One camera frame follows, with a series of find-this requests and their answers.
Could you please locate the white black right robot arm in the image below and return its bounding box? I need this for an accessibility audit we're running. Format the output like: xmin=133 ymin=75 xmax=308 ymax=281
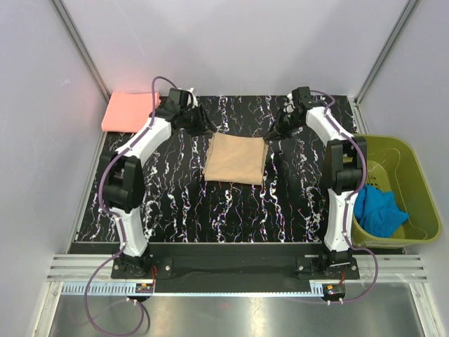
xmin=264 ymin=105 xmax=367 ymax=279

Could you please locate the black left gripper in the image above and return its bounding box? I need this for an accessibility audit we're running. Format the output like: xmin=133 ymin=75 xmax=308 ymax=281
xmin=181 ymin=104 xmax=216 ymax=138

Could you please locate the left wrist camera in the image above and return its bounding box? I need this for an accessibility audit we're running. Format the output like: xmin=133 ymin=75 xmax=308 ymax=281
xmin=164 ymin=88 xmax=195 ymax=113

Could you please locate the right aluminium corner post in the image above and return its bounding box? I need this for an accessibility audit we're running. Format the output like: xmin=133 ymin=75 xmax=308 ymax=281
xmin=354 ymin=0 xmax=422 ymax=106

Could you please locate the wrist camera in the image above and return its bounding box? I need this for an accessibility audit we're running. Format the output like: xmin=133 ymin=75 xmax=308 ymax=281
xmin=164 ymin=88 xmax=195 ymax=113
xmin=285 ymin=86 xmax=325 ymax=113

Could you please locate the aluminium frame rail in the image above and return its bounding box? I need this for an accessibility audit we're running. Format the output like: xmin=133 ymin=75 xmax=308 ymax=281
xmin=47 ymin=255 xmax=427 ymax=297

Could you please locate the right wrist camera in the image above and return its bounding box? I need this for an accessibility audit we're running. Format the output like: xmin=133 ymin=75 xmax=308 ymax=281
xmin=285 ymin=86 xmax=325 ymax=113

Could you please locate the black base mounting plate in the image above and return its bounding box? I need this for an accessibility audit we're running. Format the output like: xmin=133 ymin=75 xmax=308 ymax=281
xmin=66 ymin=242 xmax=404 ymax=295

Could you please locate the olive green plastic bin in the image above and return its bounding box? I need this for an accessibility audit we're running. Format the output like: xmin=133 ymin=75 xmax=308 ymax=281
xmin=351 ymin=134 xmax=441 ymax=249

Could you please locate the folded pink t shirt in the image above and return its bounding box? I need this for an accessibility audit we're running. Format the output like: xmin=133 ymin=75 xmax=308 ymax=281
xmin=101 ymin=91 xmax=160 ymax=133

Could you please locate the left aluminium corner post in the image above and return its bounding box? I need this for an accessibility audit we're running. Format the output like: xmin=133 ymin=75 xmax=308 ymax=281
xmin=49 ymin=0 xmax=111 ymax=102

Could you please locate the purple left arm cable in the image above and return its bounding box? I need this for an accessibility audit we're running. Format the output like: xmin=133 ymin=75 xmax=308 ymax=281
xmin=83 ymin=75 xmax=180 ymax=337

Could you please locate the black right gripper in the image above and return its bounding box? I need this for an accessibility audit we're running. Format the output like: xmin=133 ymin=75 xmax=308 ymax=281
xmin=262 ymin=109 xmax=302 ymax=143

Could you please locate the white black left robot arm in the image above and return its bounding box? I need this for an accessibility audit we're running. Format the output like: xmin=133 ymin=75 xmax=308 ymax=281
xmin=98 ymin=106 xmax=215 ymax=278

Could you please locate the beige t shirt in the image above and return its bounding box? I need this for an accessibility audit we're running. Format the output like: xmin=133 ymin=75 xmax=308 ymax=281
xmin=203 ymin=133 xmax=268 ymax=185

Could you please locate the aluminium corner post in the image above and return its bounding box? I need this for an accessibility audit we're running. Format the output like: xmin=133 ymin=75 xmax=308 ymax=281
xmin=354 ymin=0 xmax=422 ymax=106
xmin=49 ymin=0 xmax=111 ymax=102

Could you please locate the blue t shirt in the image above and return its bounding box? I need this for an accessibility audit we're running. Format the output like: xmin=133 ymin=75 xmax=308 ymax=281
xmin=354 ymin=185 xmax=410 ymax=238

